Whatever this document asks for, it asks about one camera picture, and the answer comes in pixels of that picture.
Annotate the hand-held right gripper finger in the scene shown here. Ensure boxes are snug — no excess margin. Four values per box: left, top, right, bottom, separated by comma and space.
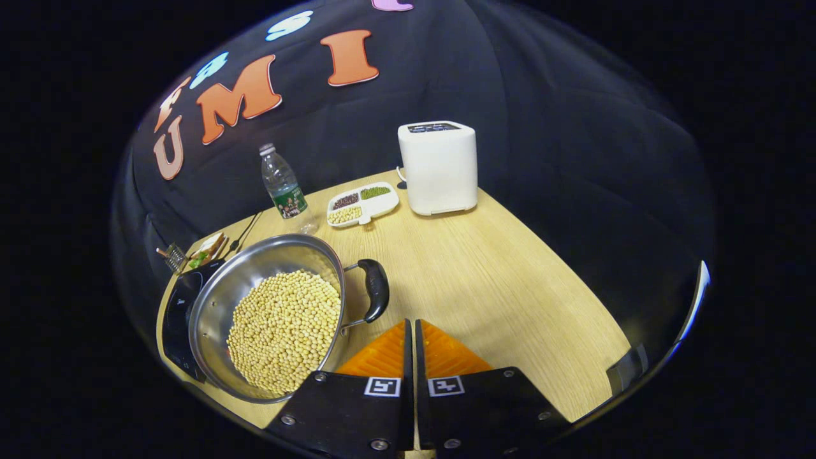
416, 319, 571, 459
265, 319, 415, 459

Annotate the pile of yellow soybeans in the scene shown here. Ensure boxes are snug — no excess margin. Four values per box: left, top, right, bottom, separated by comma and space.
226, 270, 342, 396

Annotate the stainless steel pot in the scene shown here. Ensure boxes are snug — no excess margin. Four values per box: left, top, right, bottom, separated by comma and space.
189, 233, 390, 405

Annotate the black induction cooktop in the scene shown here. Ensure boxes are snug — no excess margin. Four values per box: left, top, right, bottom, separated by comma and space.
161, 258, 227, 383

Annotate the white divided bean plate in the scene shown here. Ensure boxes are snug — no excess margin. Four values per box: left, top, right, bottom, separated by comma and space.
326, 182, 400, 229

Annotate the white toaster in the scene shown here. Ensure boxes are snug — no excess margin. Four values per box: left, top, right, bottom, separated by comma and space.
397, 120, 479, 217

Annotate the clear plastic water bottle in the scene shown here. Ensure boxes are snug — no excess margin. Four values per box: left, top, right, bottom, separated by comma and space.
259, 143, 319, 235

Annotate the sandwich with green filling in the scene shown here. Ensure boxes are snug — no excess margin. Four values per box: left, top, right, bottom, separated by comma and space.
187, 232, 228, 271

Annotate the black cooktop power cable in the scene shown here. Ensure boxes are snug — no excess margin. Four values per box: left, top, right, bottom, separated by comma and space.
228, 210, 263, 256

